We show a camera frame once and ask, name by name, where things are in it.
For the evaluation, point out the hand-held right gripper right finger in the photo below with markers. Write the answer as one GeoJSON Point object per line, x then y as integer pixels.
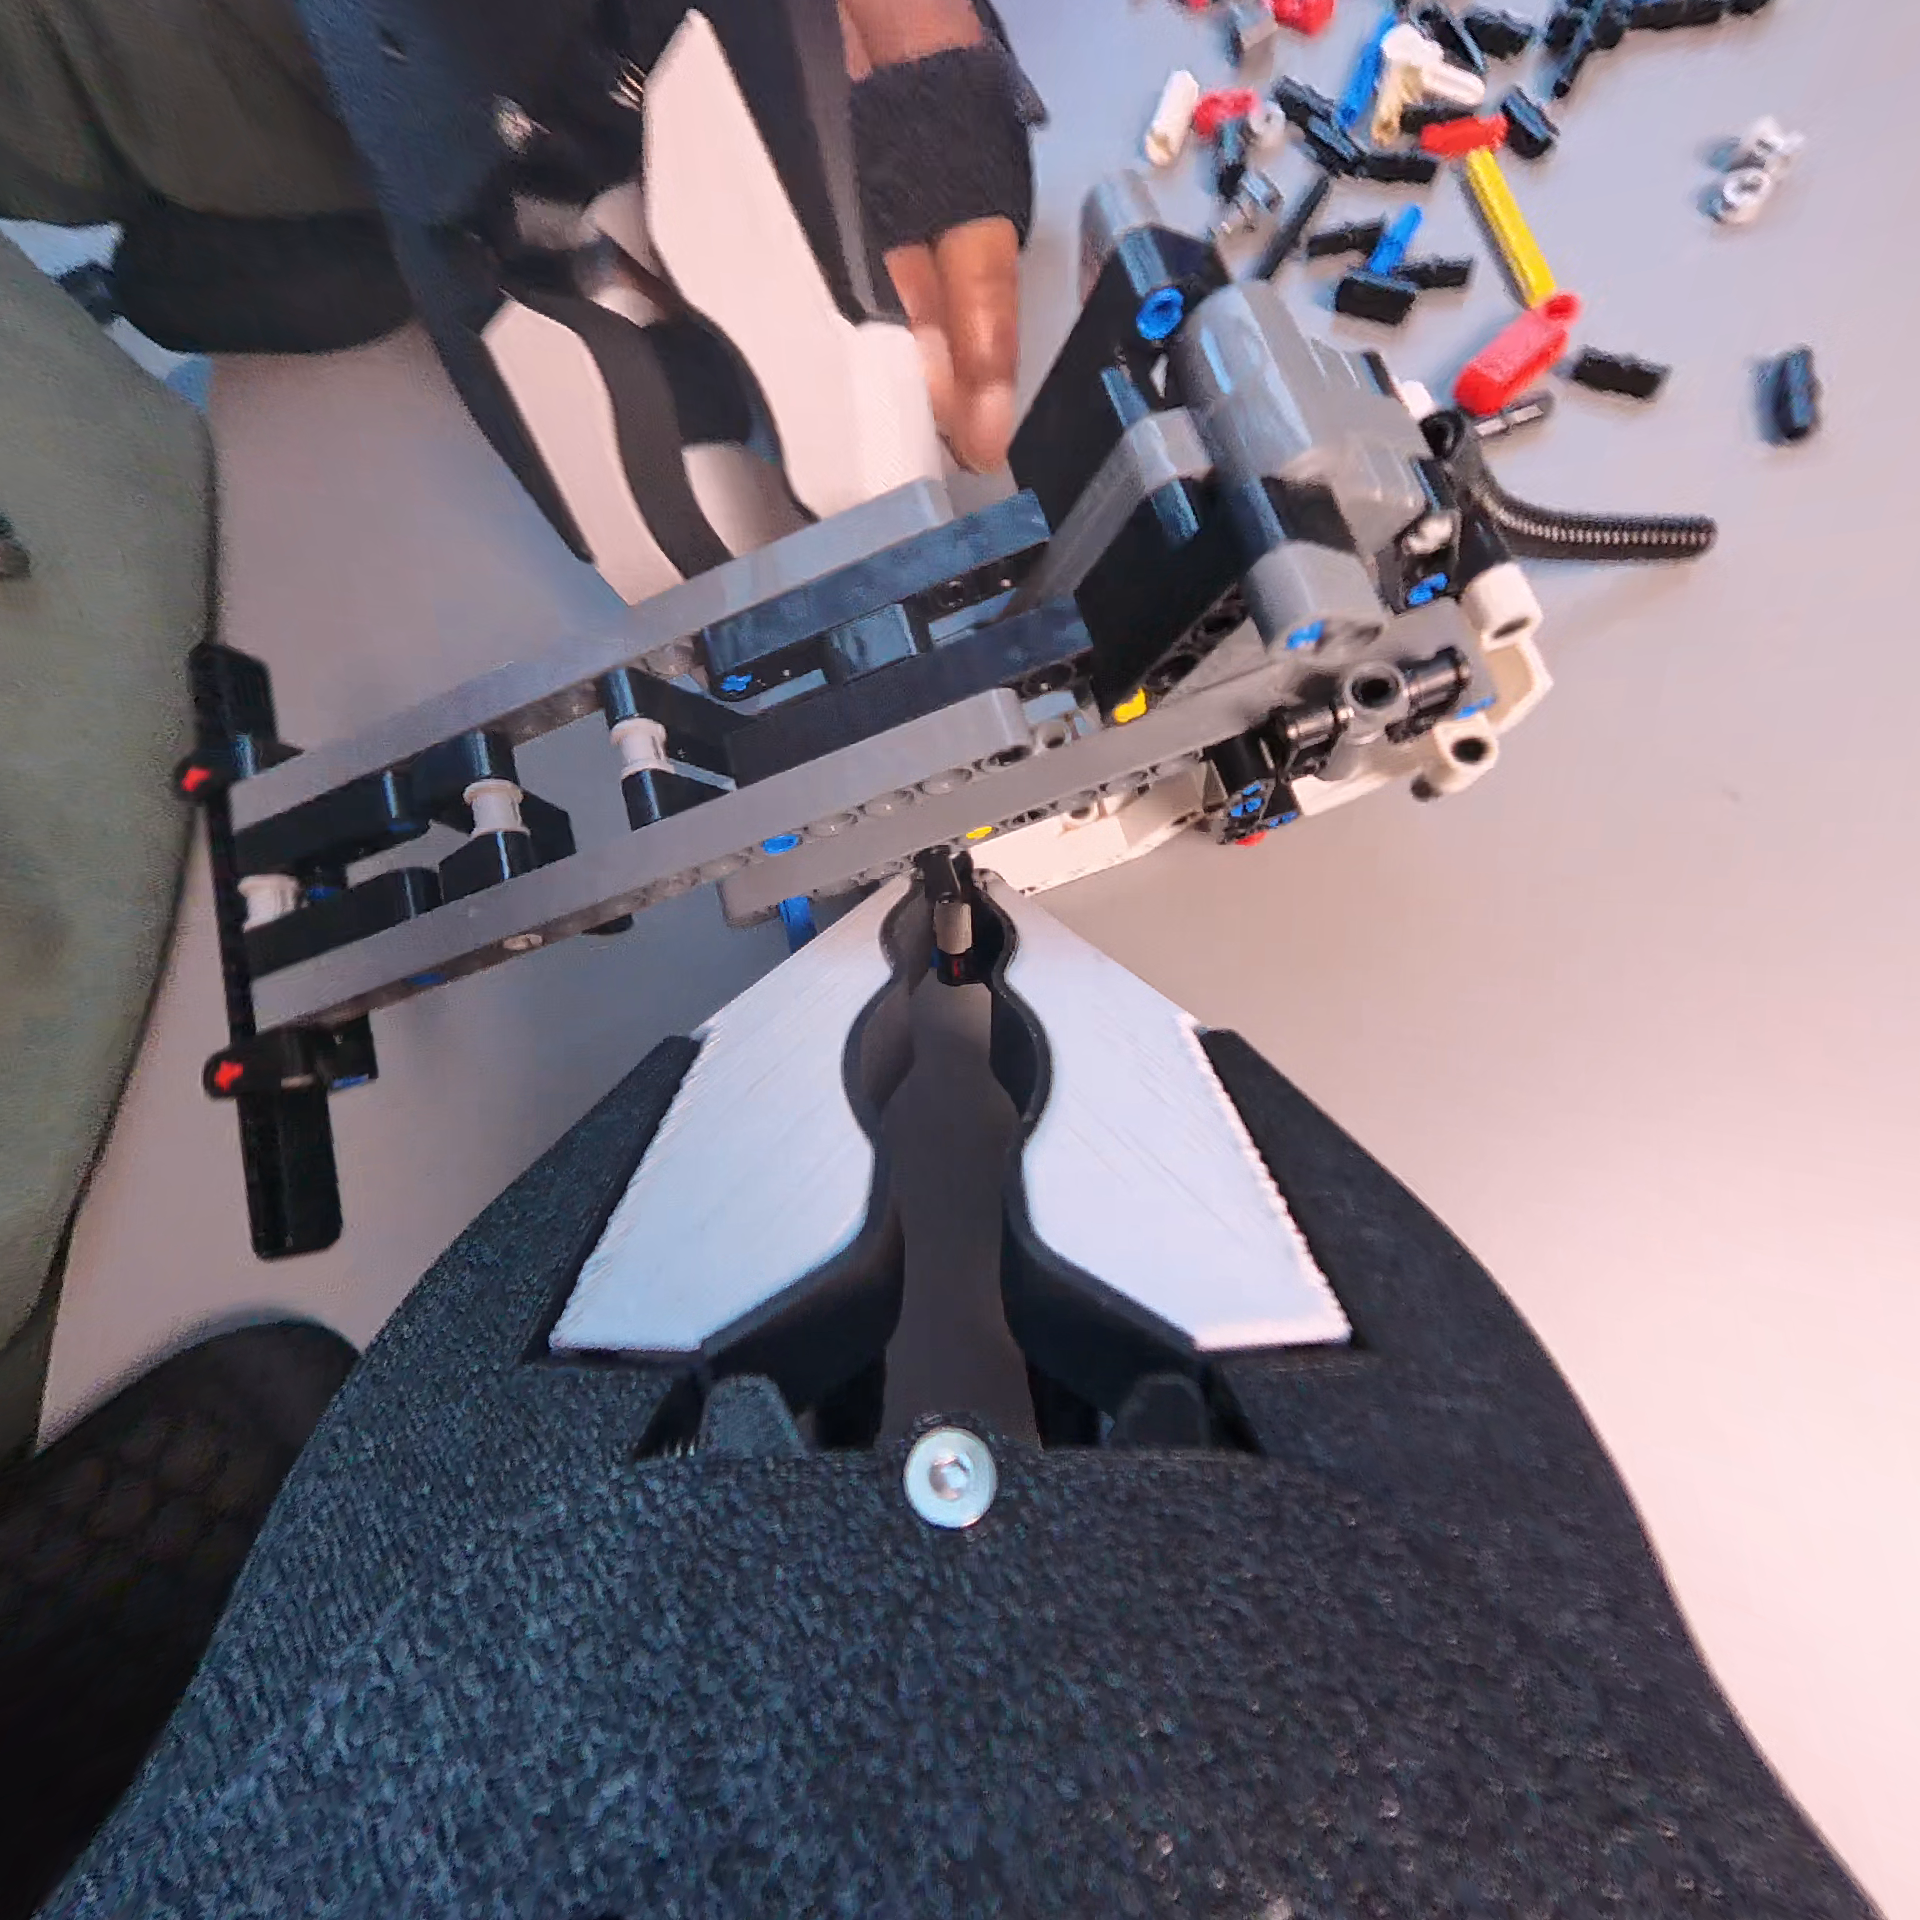
{"type": "Point", "coordinates": [1185, 1201]}

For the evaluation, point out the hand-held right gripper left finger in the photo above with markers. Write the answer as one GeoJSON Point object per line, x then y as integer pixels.
{"type": "Point", "coordinates": [720, 1201]}

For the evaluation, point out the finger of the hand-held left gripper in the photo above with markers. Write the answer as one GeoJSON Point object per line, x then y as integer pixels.
{"type": "Point", "coordinates": [763, 270]}
{"type": "Point", "coordinates": [600, 436]}

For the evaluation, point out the black connector piece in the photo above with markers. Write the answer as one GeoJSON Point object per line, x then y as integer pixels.
{"type": "Point", "coordinates": [941, 875]}

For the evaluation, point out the black building-brick model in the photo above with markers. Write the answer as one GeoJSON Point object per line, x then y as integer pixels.
{"type": "Point", "coordinates": [961, 750]}

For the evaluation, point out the person's left forearm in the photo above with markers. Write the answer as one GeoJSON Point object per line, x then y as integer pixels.
{"type": "Point", "coordinates": [136, 107]}

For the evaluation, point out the grey desk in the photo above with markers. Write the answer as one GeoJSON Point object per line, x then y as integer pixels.
{"type": "Point", "coordinates": [1576, 1051]}

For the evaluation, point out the person's left hand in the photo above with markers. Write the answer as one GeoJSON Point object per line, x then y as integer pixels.
{"type": "Point", "coordinates": [961, 331]}

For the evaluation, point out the dark rounded object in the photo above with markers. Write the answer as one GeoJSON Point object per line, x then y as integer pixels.
{"type": "Point", "coordinates": [119, 1575]}

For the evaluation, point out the pile of small building pieces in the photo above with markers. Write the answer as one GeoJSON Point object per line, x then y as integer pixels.
{"type": "Point", "coordinates": [1500, 226]}

